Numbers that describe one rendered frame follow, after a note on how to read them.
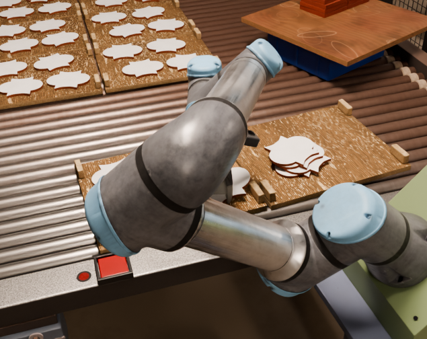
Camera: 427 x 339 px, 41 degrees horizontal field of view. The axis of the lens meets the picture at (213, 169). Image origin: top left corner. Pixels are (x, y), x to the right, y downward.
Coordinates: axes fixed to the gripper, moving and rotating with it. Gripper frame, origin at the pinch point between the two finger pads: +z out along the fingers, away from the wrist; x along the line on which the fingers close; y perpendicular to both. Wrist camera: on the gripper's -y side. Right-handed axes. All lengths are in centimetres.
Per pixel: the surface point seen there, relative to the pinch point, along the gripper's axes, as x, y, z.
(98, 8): -140, 3, 3
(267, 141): -15.5, -19.7, 2.4
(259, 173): -2.9, -11.4, 1.8
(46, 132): -48, 38, 2
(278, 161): -1.7, -16.4, -1.4
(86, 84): -71, 21, 1
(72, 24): -126, 16, 2
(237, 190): 4.5, -2.3, -1.3
